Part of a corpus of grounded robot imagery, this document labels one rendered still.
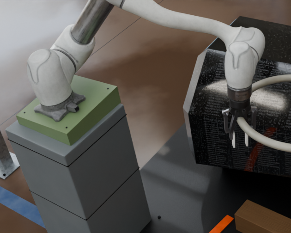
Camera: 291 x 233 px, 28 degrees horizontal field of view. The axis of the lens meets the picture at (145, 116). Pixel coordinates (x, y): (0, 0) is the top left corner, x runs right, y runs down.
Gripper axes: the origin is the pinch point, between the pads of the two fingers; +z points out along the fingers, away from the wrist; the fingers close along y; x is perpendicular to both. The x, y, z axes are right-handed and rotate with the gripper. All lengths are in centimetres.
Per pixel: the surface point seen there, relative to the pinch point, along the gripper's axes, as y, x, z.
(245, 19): 21, 95, -2
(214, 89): -2, 57, 14
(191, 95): -12, 63, 20
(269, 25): 31, 84, -2
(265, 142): 6.1, -16.3, -10.0
